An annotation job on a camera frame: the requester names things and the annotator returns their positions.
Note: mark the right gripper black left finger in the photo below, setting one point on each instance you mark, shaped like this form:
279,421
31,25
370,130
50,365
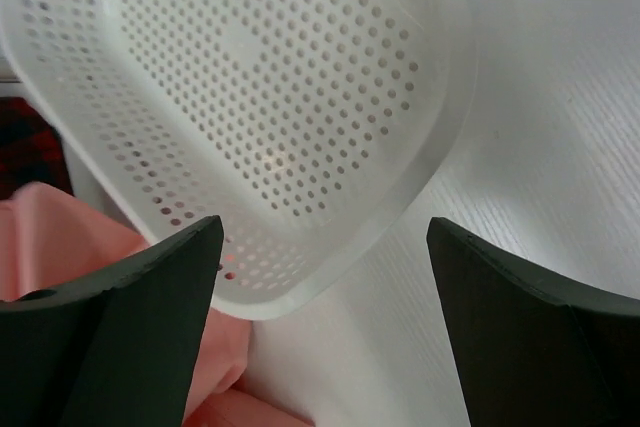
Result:
116,347

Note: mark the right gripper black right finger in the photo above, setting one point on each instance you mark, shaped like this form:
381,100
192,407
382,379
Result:
533,347

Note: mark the pink skirt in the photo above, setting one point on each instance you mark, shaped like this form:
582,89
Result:
49,237

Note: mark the red black plaid skirt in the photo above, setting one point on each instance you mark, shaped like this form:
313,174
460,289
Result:
31,150

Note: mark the white perforated plastic basket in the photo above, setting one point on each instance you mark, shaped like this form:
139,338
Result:
308,126

